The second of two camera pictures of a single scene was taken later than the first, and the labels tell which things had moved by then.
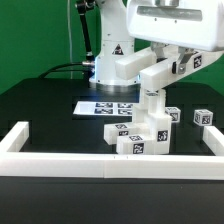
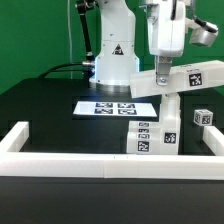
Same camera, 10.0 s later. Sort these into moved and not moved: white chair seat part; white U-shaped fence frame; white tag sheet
Moved: white chair seat part
Not moved: white tag sheet; white U-shaped fence frame
